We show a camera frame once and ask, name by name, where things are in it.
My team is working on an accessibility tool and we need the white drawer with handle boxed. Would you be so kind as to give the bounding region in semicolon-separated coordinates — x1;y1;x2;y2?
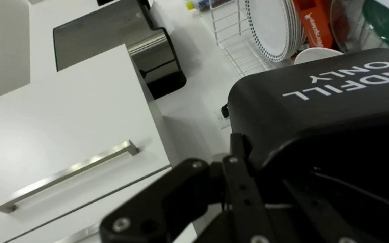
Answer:
0;43;173;243

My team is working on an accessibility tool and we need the small blue capped bottle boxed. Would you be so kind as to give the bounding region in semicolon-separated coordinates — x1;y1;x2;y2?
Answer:
195;0;214;10

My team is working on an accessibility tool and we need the white plate dotted rim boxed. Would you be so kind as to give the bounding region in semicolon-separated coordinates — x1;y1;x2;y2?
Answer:
283;0;302;62
244;0;293;64

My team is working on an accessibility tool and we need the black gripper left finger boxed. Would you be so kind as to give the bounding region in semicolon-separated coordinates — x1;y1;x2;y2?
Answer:
98;132;279;243

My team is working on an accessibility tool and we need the orange box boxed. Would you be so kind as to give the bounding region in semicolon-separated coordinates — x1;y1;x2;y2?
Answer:
293;0;336;50

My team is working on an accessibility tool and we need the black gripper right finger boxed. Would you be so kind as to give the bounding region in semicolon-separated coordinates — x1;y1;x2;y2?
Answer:
283;176;371;243

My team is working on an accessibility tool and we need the black landfill only bin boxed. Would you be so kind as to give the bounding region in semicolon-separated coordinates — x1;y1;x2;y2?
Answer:
227;47;389;243

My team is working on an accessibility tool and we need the white upper cabinet door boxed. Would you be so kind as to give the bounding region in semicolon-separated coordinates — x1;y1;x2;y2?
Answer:
2;166;200;243

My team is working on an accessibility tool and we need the white wire dish rack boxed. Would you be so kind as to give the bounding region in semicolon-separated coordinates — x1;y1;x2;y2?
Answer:
209;0;297;78

